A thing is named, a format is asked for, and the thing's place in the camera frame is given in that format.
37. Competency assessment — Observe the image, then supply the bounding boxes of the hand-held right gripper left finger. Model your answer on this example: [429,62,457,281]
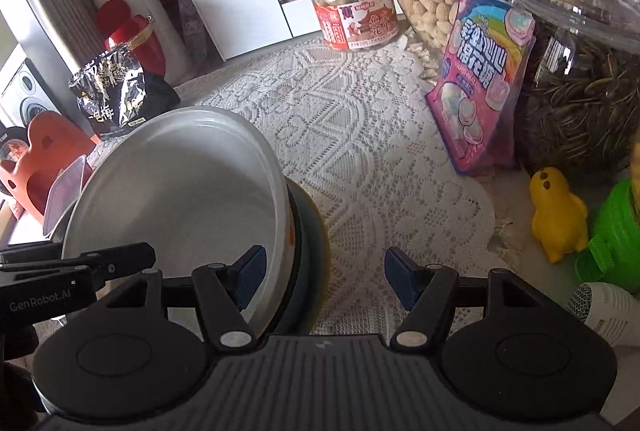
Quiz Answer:
[125,245,267,354]

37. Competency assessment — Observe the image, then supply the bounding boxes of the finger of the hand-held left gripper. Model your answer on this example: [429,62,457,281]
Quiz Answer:
[62,242,157,292]
[0,243,96,274]

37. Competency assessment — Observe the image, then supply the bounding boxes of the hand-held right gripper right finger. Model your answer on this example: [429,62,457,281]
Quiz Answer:
[384,246,526,354]

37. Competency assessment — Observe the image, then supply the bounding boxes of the blue bowl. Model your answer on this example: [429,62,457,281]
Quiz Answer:
[267,178,327,338]

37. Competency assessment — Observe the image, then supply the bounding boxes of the white deep bowl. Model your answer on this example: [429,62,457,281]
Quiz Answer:
[61,105,292,334]

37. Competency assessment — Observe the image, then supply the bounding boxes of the red rectangular container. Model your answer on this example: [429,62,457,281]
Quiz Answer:
[42,155,96,242]

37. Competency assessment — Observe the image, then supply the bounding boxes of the orange bear-shaped chair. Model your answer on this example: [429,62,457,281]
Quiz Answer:
[0,111,96,224]

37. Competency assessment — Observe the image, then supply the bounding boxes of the white lace tablecloth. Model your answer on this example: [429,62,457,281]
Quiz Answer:
[172,34,516,337]

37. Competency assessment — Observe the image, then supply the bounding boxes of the black round appliance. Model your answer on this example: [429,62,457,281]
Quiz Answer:
[0,127,32,164]

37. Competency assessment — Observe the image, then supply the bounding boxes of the black printed snack bag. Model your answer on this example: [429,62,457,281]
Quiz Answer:
[69,47,181,142]

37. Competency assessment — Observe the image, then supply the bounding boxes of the yellow duck toy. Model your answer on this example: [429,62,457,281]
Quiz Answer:
[530,167,590,264]

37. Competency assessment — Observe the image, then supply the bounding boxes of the washing machine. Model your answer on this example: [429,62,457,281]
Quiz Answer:
[0,44,56,132]

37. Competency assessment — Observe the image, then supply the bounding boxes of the white toy microphone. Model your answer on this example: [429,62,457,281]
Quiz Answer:
[565,281,640,347]

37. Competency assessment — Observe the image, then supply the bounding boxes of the red jug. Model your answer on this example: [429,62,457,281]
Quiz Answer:
[96,0,166,77]

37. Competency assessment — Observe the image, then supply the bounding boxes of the pink marshmallow bag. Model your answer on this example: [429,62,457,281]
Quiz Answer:
[425,0,537,175]

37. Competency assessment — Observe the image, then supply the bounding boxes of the green gumball machine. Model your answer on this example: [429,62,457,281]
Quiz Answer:
[575,171,640,282]

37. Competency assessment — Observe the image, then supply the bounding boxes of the glass sunflower seed jar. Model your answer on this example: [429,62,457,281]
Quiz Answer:
[507,0,640,184]

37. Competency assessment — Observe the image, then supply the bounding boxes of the small peanut jar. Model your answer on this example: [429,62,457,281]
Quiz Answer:
[310,0,401,53]

